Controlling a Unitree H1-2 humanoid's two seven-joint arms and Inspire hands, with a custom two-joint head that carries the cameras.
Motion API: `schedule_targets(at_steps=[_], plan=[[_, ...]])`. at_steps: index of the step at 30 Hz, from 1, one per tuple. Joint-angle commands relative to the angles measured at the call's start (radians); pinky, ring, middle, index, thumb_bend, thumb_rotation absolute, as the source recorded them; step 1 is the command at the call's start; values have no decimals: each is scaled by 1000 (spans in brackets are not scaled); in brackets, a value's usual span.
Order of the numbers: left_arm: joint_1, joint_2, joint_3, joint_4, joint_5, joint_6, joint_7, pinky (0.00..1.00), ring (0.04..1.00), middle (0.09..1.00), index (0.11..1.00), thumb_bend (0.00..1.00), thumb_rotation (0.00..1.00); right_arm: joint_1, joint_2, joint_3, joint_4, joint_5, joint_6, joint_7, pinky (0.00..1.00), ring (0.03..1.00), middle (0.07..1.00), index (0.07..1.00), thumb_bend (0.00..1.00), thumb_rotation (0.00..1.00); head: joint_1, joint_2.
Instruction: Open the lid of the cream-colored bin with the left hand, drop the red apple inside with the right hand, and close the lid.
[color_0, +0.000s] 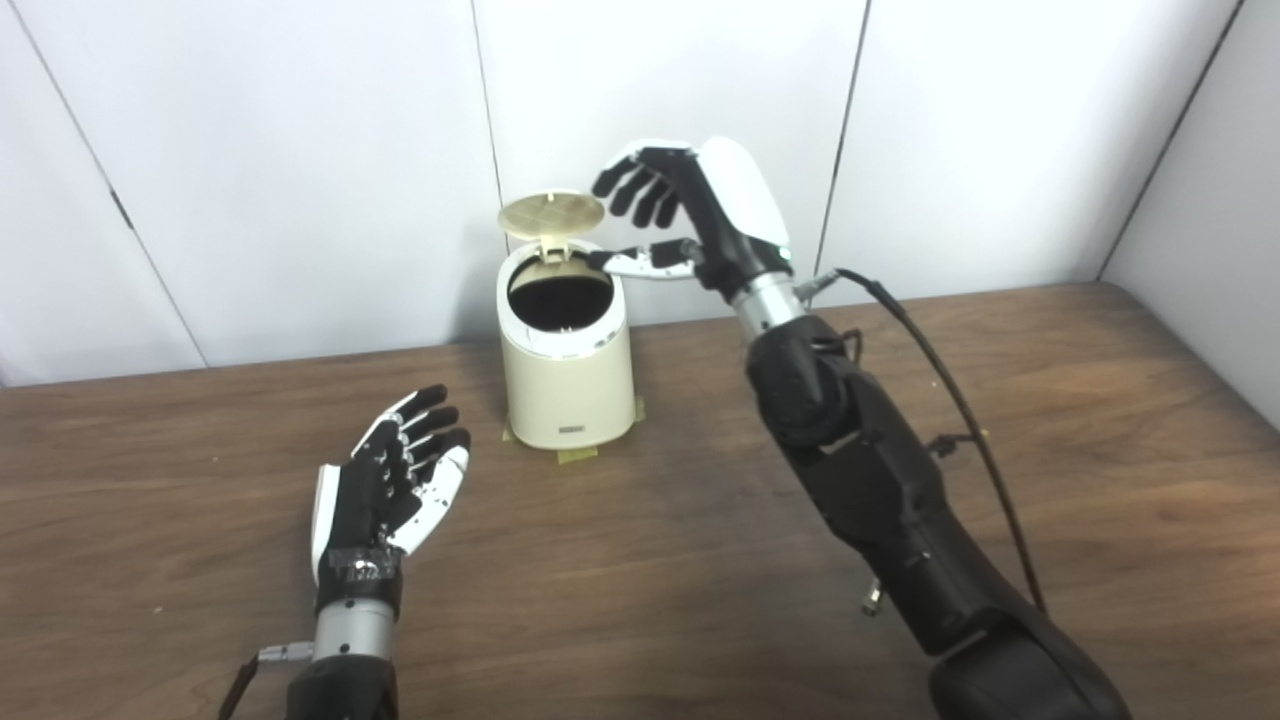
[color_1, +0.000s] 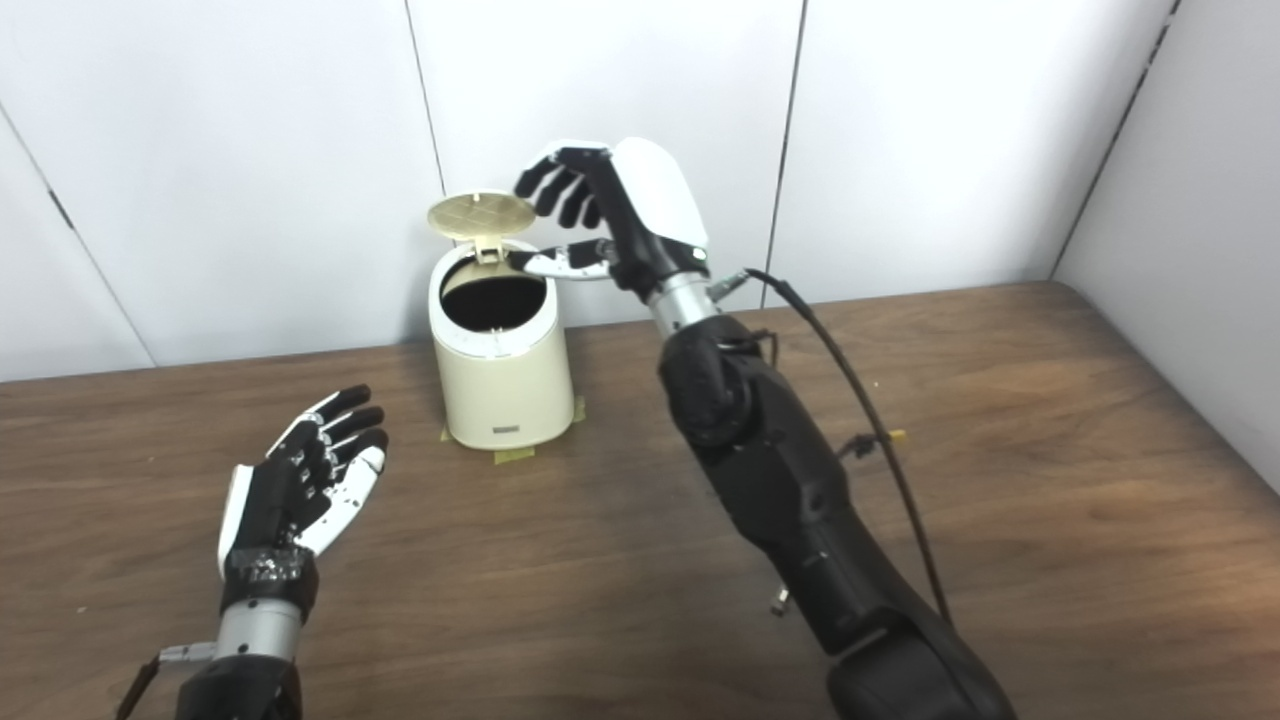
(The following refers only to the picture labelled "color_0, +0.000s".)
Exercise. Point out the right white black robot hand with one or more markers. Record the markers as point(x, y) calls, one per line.
point(735, 210)

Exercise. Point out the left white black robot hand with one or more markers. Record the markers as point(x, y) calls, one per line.
point(365, 510)

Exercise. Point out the cream round bin lid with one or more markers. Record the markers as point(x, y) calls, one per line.
point(550, 212)

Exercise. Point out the cream-colored round bin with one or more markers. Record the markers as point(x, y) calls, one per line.
point(565, 390)

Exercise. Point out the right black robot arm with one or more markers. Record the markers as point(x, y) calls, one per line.
point(880, 480)

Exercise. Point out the wide yellow tape piece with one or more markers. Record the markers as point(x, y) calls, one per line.
point(577, 455)

